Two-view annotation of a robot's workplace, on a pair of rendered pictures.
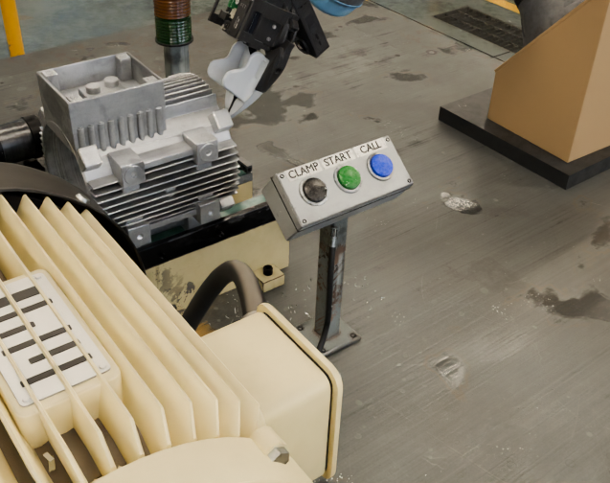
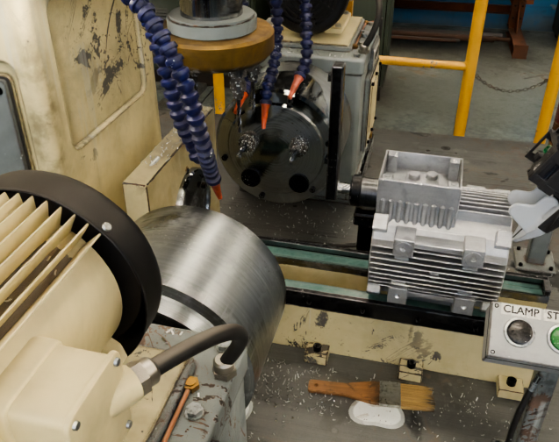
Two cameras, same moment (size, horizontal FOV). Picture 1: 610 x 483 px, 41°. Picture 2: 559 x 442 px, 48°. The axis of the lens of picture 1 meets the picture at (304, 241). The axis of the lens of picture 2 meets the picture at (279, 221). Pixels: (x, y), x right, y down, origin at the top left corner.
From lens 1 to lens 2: 34 cm
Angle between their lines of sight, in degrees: 42
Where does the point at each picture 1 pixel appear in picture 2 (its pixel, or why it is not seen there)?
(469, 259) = not seen: outside the picture
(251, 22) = (549, 170)
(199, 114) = (490, 227)
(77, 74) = (416, 161)
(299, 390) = (41, 414)
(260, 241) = not seen: hidden behind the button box
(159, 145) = (441, 236)
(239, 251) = not seen: hidden behind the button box
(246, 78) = (533, 214)
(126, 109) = (424, 200)
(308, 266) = (556, 402)
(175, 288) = (423, 350)
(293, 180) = (505, 314)
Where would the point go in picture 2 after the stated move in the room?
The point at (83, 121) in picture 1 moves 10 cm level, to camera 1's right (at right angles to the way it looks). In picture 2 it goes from (387, 195) to (440, 224)
